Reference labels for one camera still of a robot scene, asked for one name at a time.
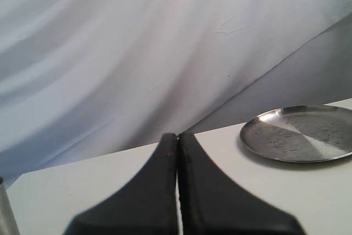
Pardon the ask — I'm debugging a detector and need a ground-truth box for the round steel plate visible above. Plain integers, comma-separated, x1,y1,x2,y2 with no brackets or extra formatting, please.
239,105,351,163

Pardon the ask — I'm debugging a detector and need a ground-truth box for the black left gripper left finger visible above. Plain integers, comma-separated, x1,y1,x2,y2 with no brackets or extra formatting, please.
64,133,178,234

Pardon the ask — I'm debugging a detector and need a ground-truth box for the grey fabric backdrop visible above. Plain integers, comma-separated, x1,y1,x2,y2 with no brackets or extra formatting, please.
1,0,351,186

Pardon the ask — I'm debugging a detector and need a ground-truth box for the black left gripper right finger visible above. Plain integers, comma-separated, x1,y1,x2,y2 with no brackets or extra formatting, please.
178,133,304,234

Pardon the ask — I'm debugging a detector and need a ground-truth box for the grey metal cylinder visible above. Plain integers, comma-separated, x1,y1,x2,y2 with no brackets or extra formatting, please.
0,177,20,235

